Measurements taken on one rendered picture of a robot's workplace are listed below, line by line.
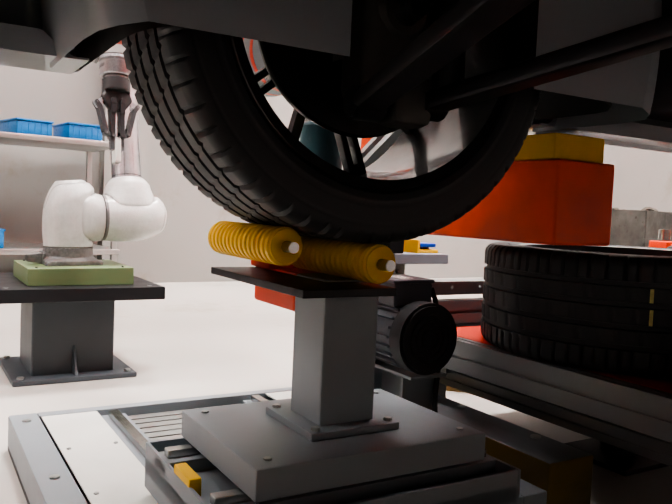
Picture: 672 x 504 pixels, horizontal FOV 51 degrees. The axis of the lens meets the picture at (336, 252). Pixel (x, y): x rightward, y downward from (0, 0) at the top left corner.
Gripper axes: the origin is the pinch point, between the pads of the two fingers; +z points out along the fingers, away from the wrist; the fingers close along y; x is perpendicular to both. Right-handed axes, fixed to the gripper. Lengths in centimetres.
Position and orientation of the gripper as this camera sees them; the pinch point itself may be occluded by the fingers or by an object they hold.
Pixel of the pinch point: (116, 150)
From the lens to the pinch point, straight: 206.4
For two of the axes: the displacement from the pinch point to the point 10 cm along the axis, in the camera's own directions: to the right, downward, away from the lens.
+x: 6.2, -0.7, -7.8
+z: 0.3, 10.0, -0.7
